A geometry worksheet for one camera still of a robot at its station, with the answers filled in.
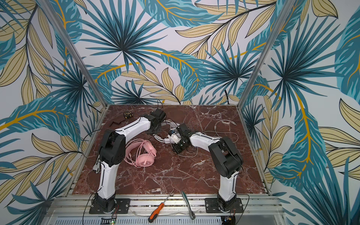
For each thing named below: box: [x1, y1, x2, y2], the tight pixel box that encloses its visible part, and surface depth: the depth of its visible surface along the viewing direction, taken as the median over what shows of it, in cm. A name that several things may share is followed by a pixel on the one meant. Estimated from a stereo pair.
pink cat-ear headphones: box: [123, 138, 157, 168], surface depth 85 cm
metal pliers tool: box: [180, 190, 196, 220], surface depth 75 cm
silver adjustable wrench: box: [92, 156, 101, 174], surface depth 87 cm
